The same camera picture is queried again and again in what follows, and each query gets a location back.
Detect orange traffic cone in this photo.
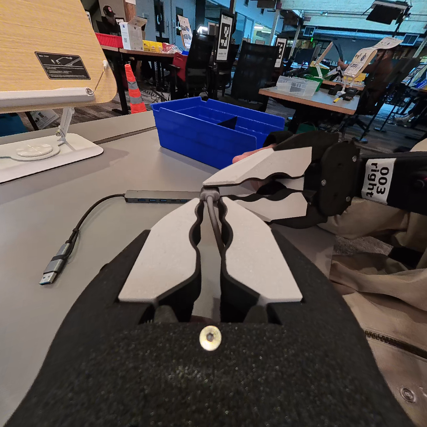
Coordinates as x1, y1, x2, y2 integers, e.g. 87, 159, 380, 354
124, 63, 147, 115

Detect dark wooden table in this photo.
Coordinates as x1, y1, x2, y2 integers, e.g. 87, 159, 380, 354
100, 45, 175, 112

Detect white cardboard box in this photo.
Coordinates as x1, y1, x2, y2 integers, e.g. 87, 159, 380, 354
119, 17, 148, 51

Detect grey usb cable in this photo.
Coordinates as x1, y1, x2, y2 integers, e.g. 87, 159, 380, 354
199, 187, 228, 259

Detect black office chair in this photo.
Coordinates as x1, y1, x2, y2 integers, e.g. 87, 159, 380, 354
232, 41, 280, 111
184, 32, 218, 98

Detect green plastic bin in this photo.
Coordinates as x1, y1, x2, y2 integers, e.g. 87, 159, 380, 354
308, 65, 331, 81

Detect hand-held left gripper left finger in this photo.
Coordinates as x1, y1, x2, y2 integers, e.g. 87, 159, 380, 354
118, 197, 205, 318

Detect wooden book stand white base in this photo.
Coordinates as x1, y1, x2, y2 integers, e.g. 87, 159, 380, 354
0, 0, 118, 185

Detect person's right forearm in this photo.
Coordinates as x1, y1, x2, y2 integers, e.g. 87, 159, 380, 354
317, 197, 427, 249

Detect dark grey usb hub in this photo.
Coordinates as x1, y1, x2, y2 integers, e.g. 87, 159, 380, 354
39, 189, 201, 286

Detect blue plastic bin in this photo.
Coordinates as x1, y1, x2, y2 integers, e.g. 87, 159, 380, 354
151, 97, 286, 170

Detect white marker tag sign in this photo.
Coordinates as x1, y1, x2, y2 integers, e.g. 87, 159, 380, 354
274, 37, 288, 69
216, 12, 234, 62

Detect clear plastic container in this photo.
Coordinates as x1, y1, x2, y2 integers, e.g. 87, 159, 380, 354
276, 76, 321, 97

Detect person's beige jacket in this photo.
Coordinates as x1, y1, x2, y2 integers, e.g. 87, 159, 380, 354
328, 234, 427, 427

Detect person's right hand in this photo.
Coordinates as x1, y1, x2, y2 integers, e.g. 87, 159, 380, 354
232, 148, 277, 164

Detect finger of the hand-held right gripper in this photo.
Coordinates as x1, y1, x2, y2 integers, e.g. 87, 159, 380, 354
222, 178, 310, 222
202, 146, 313, 187

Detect red plastic bin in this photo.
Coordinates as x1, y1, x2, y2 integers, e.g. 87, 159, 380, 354
95, 32, 124, 49

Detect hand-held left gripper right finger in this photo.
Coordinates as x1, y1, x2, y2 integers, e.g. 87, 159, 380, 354
218, 197, 303, 321

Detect grey work table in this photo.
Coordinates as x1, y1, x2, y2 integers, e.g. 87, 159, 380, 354
259, 83, 365, 116

